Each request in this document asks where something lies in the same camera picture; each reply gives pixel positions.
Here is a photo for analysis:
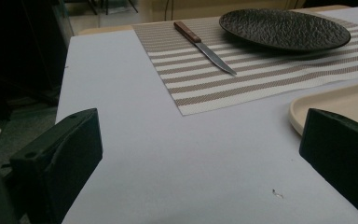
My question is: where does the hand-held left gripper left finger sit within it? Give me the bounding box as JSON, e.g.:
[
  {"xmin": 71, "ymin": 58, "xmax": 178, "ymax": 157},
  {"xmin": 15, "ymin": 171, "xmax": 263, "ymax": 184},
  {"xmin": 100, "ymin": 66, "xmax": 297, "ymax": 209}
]
[{"xmin": 8, "ymin": 107, "xmax": 103, "ymax": 224}]

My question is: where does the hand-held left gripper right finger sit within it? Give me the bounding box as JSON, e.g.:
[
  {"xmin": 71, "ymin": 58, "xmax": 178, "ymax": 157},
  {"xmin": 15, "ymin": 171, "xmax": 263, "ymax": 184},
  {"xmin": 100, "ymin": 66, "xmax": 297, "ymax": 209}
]
[{"xmin": 298, "ymin": 107, "xmax": 358, "ymax": 224}]

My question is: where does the beige tray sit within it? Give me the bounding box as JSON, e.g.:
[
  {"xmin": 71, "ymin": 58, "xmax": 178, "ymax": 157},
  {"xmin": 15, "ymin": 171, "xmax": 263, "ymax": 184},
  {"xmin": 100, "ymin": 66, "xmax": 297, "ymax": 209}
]
[{"xmin": 288, "ymin": 79, "xmax": 358, "ymax": 137}]

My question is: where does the striped woven placemat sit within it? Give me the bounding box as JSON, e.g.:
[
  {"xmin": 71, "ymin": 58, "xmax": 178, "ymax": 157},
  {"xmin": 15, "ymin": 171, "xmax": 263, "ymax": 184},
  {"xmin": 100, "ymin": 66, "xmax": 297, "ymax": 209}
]
[{"xmin": 132, "ymin": 11, "xmax": 358, "ymax": 117}]

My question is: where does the black textured plate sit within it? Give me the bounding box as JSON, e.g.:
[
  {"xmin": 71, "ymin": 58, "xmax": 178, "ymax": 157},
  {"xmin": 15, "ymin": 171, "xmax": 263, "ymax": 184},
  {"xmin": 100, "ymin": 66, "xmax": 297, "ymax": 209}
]
[{"xmin": 218, "ymin": 7, "xmax": 352, "ymax": 52}]

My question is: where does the wooden-handled table knife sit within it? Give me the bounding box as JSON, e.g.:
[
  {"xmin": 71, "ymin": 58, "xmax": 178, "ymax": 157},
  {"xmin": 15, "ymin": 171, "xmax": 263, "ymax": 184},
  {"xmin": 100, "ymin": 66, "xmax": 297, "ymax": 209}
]
[{"xmin": 172, "ymin": 21, "xmax": 238, "ymax": 77}]

